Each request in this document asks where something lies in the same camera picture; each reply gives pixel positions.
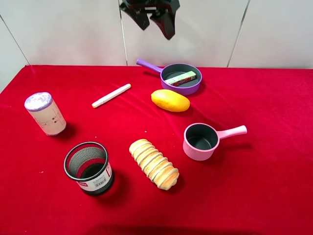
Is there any white marker pen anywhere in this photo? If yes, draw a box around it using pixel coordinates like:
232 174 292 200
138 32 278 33
92 84 131 108

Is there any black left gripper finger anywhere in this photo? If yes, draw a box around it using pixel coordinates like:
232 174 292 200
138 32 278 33
150 8 176 40

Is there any black mesh pen holder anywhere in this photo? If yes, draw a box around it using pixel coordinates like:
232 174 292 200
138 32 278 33
64 141 114 196

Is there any long candy box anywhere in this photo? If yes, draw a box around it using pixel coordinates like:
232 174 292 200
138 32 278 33
165 71 197 86

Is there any yellow mango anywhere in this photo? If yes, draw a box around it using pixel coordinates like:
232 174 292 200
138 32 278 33
151 89 190 112

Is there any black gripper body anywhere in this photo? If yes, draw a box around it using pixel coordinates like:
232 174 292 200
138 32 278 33
119 0 180 12

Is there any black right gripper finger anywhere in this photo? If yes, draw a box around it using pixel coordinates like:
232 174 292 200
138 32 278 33
119 5 150 30

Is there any purple frying pan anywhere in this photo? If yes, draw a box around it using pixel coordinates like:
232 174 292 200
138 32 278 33
136 59 202 95

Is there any pink saucepan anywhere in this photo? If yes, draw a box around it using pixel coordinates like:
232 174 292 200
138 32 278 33
183 123 247 161

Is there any ridged bread loaf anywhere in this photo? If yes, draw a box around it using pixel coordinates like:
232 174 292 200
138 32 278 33
129 139 179 190

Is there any purple bag roll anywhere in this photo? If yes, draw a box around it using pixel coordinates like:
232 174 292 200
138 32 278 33
24 92 67 136

